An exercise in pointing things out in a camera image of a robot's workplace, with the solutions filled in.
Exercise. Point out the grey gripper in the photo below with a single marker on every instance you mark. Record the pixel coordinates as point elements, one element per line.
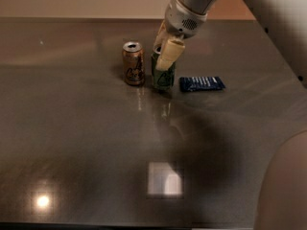
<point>181,20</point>

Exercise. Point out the green soda can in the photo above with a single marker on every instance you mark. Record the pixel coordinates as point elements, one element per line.
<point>162,80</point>

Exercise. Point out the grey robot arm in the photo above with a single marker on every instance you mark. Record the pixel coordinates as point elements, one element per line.
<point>282,202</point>

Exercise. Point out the orange soda can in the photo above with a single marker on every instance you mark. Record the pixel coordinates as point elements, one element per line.
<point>133,59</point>

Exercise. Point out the blue snack packet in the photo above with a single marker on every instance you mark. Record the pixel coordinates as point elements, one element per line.
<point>193,84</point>

